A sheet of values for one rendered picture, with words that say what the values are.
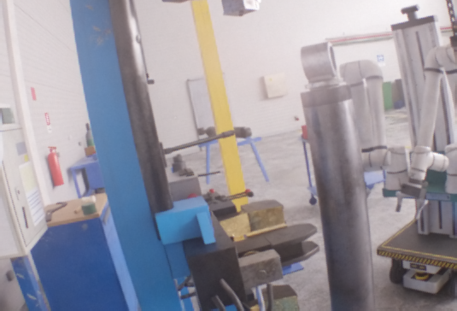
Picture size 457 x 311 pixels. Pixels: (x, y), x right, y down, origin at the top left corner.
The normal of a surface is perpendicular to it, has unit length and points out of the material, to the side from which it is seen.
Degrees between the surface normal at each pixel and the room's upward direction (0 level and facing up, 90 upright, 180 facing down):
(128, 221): 90
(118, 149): 90
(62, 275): 90
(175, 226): 90
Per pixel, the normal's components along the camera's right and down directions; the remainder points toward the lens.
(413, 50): -0.81, 0.22
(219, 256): 0.19, 0.07
